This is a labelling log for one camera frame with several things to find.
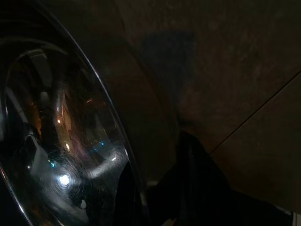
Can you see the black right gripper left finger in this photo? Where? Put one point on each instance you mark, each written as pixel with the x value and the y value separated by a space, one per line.
pixel 130 197

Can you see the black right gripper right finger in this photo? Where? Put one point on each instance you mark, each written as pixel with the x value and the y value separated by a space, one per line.
pixel 200 188

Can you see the steel bowl yellow base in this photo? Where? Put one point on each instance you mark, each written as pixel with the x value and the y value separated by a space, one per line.
pixel 58 117

